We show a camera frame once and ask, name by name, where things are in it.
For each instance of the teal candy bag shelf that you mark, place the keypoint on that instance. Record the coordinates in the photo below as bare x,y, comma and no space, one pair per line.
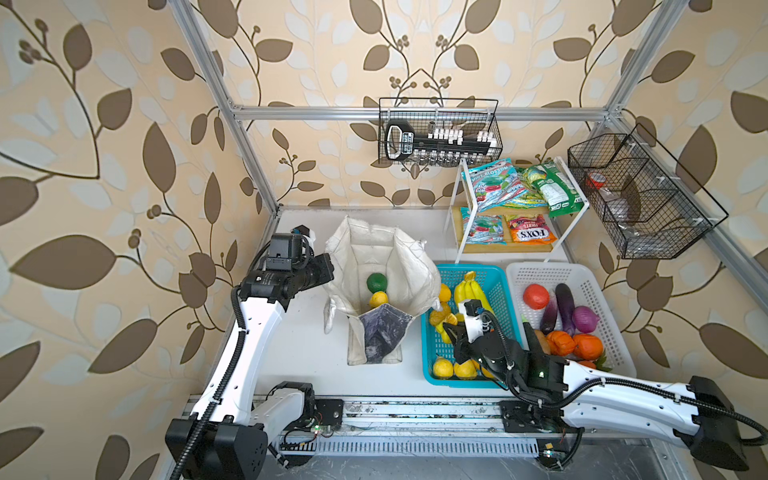
494,184
487,230

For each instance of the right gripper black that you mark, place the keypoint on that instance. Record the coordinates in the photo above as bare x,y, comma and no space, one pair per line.
461,342

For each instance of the teal plastic basket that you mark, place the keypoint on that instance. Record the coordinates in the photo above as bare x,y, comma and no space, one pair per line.
495,286

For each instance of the black wire basket right wall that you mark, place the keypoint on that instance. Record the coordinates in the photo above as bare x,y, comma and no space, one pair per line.
670,209

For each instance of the purple eggplant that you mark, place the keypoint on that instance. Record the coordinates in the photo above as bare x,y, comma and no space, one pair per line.
561,306

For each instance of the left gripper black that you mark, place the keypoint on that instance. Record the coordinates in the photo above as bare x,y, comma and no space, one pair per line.
324,265

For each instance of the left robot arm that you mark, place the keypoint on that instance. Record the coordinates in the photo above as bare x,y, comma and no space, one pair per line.
225,436

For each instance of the plastic bottle red cap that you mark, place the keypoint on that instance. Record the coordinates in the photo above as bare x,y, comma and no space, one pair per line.
610,205

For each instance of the teal candy bag top shelf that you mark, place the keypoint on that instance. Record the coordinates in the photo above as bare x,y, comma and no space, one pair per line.
494,184

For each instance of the teal candy bag lower shelf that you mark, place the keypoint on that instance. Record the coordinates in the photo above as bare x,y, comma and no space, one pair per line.
487,230

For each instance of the white wire shelf rack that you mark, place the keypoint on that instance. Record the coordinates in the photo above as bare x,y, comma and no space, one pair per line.
463,209

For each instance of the black wire basket back wall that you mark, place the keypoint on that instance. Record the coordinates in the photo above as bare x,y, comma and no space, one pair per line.
470,114

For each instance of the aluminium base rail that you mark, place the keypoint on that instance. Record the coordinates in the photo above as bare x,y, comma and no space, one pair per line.
445,427

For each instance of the green lime fruit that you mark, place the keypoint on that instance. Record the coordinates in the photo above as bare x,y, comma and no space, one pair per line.
377,282

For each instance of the white fabric grocery bag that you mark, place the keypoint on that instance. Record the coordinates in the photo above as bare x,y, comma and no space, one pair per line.
357,249

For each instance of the black tool set in basket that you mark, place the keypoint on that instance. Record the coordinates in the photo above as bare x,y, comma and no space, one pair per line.
401,140

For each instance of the red tomato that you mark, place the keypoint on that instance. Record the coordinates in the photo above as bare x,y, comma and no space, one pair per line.
536,297

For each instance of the purple onion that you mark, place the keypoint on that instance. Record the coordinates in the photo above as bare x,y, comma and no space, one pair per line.
585,320

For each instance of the green snack bag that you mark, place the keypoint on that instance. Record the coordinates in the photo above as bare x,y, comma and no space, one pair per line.
555,188

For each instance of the red Fox's candy bag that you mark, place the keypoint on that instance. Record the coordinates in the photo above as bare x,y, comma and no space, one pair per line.
530,230

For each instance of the black wire basket wall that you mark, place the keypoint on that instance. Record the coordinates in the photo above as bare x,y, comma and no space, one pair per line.
670,209
470,114

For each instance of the yellow banana bunch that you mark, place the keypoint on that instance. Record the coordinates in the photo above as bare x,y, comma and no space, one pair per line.
457,315

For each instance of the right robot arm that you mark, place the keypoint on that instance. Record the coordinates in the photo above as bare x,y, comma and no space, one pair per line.
552,394

